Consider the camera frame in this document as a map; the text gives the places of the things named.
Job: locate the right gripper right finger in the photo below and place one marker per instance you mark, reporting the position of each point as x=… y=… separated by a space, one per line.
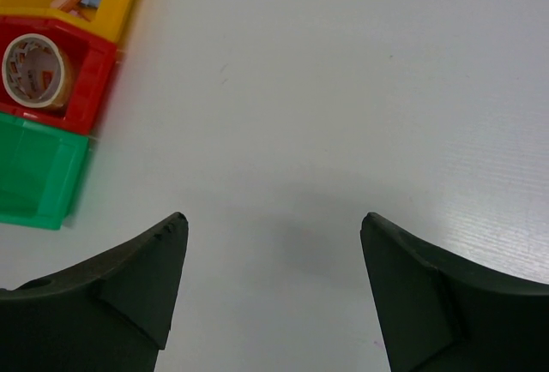
x=441 y=312

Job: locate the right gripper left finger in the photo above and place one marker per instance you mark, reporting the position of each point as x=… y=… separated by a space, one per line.
x=111 y=312

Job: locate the grey tape roll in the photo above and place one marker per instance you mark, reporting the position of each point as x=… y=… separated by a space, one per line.
x=36 y=73

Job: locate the green plastic bin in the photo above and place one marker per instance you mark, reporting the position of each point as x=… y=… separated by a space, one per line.
x=40 y=171

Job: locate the red plastic bin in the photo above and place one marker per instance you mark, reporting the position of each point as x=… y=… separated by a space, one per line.
x=92 y=59

